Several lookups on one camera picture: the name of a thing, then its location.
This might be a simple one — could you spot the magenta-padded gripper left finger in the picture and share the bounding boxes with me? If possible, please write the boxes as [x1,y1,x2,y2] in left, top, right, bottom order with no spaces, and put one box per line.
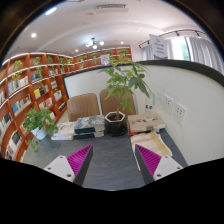
[43,144,94,187]

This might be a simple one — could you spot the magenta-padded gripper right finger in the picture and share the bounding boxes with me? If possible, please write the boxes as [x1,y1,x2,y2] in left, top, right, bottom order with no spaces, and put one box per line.
[134,144,184,185]

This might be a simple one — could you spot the cream and yellow striped towel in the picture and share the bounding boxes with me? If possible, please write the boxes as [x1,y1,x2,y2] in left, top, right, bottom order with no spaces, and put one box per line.
[129,130,173,171]

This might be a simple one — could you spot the white book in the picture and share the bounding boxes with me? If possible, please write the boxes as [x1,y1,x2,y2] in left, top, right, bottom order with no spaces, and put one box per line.
[53,121,77,136]
[50,133,75,141]

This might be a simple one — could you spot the red and black book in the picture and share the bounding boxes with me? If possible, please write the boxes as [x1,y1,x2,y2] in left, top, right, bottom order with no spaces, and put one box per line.
[128,129,151,137]

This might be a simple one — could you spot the leafy plant in white pot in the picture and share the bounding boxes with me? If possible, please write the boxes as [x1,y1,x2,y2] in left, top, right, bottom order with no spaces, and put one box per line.
[21,106,59,153]

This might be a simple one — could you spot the thick dark book with grey cover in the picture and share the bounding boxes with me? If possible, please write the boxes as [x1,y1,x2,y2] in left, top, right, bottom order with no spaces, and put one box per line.
[73,114,106,134]

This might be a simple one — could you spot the tall green tree in black pot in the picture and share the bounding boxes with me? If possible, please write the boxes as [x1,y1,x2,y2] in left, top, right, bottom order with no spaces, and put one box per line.
[98,54,152,137]

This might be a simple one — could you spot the orange wooden bookshelf unit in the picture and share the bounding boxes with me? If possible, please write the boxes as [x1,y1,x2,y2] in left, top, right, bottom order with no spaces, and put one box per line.
[0,46,133,163]

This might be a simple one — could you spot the small white sign card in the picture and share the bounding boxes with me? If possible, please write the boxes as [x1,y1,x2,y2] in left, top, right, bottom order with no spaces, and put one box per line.
[101,54,111,66]

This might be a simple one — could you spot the white window curtains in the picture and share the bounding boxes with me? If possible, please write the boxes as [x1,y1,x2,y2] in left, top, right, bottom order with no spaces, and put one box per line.
[141,35,224,76]

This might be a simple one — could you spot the hanging white and purple banner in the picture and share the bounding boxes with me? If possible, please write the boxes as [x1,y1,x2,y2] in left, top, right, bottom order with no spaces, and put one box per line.
[148,33,169,61]

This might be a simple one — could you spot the ceiling lamp with round bulbs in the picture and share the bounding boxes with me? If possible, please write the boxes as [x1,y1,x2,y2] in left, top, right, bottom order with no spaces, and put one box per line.
[84,37,106,51]

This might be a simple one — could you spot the recessed ceiling lights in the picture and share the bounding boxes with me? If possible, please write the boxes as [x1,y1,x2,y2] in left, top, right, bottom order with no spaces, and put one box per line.
[28,5,126,46]

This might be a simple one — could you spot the ceiling air vent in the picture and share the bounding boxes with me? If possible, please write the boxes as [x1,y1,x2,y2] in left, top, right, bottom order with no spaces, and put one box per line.
[94,3,129,14]

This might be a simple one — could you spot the white wall socket panel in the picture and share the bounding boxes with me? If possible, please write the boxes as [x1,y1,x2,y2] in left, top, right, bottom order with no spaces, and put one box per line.
[173,102,188,127]
[163,95,174,116]

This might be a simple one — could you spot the black ceiling track light rail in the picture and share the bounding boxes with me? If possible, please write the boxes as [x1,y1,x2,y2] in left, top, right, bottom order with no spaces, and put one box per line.
[138,29,206,49]

